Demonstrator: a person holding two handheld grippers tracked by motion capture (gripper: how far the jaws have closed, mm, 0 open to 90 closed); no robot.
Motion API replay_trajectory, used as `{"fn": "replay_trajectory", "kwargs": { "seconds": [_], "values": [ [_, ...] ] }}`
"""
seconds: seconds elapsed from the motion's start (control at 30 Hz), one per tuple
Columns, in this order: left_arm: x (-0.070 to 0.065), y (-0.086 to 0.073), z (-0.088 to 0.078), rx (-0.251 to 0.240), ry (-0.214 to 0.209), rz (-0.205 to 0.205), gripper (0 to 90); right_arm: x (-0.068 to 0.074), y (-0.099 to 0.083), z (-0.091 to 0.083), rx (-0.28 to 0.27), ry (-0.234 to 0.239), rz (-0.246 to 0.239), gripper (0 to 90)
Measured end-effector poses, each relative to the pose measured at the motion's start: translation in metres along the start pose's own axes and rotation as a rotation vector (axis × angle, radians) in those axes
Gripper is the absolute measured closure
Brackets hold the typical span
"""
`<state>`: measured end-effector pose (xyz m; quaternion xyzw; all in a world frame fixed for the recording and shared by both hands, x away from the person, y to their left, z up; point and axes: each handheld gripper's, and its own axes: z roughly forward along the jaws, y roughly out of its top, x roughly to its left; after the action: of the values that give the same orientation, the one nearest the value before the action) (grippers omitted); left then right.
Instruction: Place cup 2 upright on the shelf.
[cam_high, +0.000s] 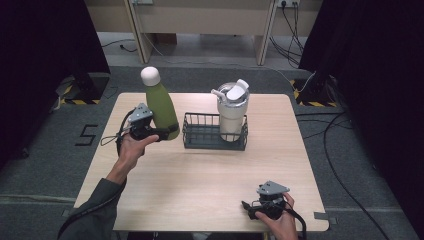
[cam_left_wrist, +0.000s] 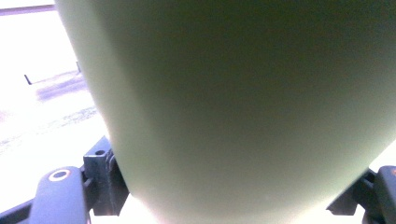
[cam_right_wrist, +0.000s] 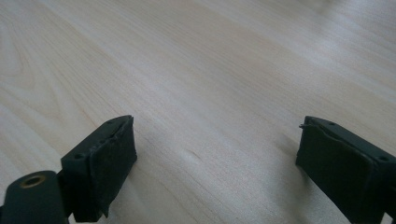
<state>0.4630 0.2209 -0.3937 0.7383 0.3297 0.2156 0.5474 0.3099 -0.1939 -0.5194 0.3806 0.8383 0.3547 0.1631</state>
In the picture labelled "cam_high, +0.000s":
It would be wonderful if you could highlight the person's left hand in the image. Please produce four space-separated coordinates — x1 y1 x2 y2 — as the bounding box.
117 128 160 172

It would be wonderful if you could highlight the long black floor cable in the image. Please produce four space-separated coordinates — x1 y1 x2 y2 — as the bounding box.
322 111 391 240

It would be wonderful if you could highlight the dark wire basket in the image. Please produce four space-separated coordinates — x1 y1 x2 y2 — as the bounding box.
181 112 249 151

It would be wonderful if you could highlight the green bottle with white cap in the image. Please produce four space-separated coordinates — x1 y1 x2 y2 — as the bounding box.
140 66 181 141

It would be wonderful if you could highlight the person's right hand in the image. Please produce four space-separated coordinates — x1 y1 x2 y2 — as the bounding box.
254 192 299 240

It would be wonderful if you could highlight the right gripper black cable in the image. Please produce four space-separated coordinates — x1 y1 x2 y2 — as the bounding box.
283 206 308 240

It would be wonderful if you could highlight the beige wooden desk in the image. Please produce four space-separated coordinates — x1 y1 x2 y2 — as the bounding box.
83 0 324 66

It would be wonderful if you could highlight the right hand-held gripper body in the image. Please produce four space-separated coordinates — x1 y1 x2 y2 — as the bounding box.
252 180 291 221

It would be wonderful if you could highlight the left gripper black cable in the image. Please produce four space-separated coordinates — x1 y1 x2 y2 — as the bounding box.
58 109 136 240

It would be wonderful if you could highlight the black cable with plug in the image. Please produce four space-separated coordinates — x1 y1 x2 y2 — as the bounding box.
100 38 139 54

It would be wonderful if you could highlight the bundle of black cables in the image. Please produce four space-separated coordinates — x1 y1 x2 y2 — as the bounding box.
268 2 306 70

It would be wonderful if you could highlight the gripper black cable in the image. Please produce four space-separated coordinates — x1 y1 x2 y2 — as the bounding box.
283 206 308 240
58 109 136 240

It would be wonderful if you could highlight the dark curtain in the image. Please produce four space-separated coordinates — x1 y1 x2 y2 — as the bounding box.
0 0 112 171
298 0 424 240

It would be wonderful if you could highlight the white tumbler with straw lid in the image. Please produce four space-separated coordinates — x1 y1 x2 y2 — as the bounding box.
210 78 251 143

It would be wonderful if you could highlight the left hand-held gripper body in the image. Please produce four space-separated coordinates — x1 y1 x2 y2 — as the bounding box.
126 102 155 141

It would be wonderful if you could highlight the black stand base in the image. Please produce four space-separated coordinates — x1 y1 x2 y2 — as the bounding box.
55 72 111 106
289 74 338 108

